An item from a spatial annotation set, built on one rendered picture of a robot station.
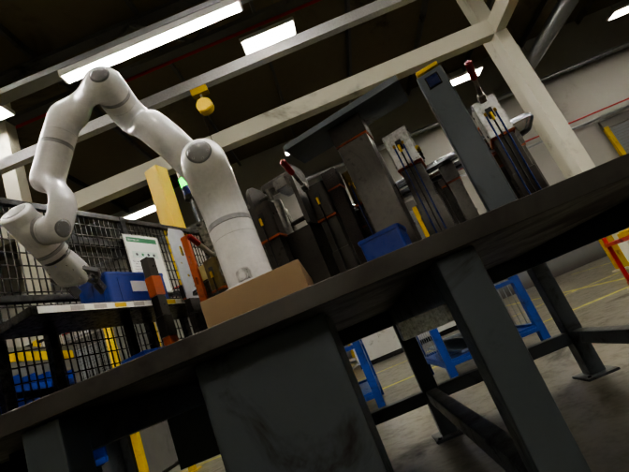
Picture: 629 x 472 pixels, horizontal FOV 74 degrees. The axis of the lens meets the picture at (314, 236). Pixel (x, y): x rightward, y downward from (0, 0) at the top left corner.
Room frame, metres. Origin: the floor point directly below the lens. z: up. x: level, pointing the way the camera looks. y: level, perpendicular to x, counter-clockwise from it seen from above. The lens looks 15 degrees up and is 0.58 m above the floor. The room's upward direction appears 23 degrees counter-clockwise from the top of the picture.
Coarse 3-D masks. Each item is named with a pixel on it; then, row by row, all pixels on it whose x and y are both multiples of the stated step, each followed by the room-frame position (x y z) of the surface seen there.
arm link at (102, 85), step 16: (96, 80) 0.94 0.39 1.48; (112, 80) 0.96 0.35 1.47; (80, 96) 0.98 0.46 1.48; (96, 96) 0.97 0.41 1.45; (112, 96) 0.99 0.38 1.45; (128, 96) 1.03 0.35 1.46; (48, 112) 1.00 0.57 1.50; (64, 112) 1.00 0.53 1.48; (80, 112) 1.01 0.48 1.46; (48, 128) 0.99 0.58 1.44; (64, 128) 1.01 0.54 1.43; (80, 128) 1.06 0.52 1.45
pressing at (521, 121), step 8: (528, 112) 1.19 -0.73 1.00; (512, 120) 1.19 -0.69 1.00; (520, 120) 1.23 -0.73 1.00; (528, 120) 1.24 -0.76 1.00; (520, 128) 1.30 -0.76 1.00; (528, 128) 1.32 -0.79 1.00; (488, 144) 1.32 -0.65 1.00; (440, 160) 1.27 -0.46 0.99; (448, 160) 1.32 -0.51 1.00; (432, 168) 1.33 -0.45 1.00; (456, 168) 1.43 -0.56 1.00; (432, 176) 1.42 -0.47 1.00; (440, 176) 1.45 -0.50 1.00; (400, 184) 1.37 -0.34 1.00; (408, 192) 1.49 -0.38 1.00
